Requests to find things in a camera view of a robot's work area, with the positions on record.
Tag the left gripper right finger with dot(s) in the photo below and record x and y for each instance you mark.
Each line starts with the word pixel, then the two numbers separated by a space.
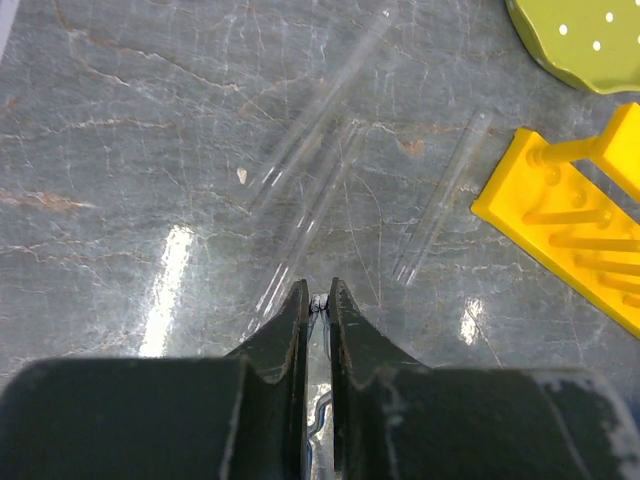
pixel 396 418

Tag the clear test tube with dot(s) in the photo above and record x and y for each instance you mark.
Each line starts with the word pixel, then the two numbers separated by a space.
pixel 306 132
pixel 333 164
pixel 441 201

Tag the yellow test tube rack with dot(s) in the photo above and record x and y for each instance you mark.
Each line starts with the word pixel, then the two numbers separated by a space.
pixel 543 203

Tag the metal crucible tongs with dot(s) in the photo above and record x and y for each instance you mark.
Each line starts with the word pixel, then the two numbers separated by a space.
pixel 319 392

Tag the green dotted plate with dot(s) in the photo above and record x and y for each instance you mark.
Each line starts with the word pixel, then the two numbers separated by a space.
pixel 589 45

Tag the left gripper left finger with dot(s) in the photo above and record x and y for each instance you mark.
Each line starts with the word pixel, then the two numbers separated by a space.
pixel 239 416

